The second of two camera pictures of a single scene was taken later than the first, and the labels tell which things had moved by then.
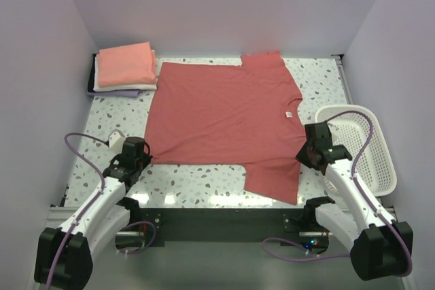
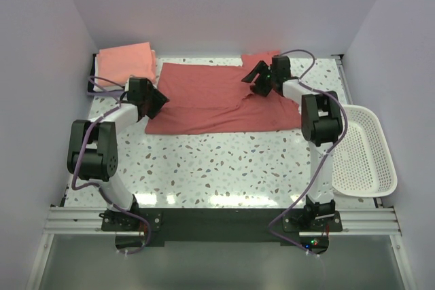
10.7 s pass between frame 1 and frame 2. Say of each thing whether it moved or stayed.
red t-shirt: moved
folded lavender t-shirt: stayed
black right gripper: moved
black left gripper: moved
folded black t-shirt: stayed
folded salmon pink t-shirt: stayed
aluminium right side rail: stayed
